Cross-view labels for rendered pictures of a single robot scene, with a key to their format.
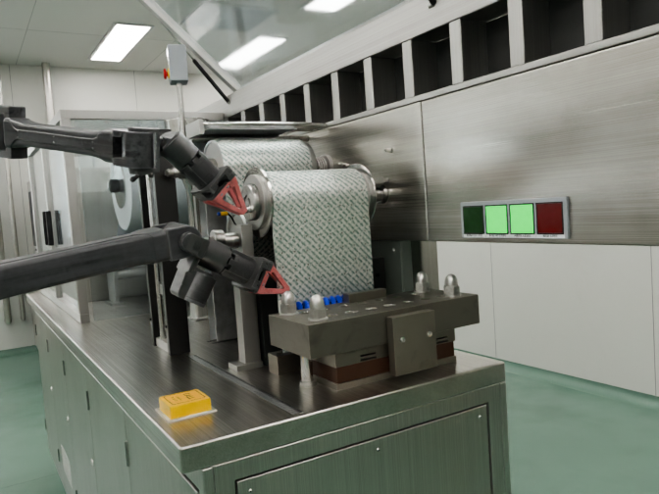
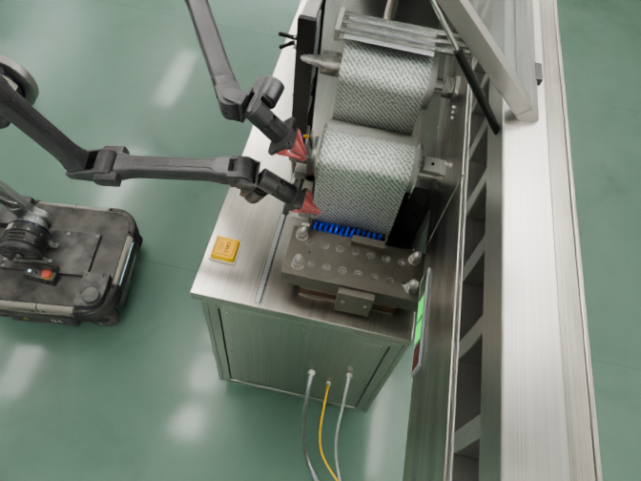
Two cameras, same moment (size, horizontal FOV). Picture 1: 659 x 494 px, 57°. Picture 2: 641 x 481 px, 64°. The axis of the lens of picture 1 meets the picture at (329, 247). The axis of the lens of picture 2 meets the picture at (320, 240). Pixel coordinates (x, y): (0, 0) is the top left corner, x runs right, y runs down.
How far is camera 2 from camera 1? 1.23 m
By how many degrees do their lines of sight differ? 59
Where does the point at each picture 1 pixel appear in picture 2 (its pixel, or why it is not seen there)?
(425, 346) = (360, 308)
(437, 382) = (352, 329)
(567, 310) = not seen: outside the picture
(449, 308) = (394, 300)
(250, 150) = (368, 73)
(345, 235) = (376, 202)
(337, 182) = (382, 173)
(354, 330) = (313, 283)
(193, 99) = not seen: outside the picture
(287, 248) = (324, 195)
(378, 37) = not seen: hidden behind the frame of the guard
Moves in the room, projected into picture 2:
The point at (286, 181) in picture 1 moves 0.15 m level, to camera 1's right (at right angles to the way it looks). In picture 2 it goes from (337, 159) to (382, 194)
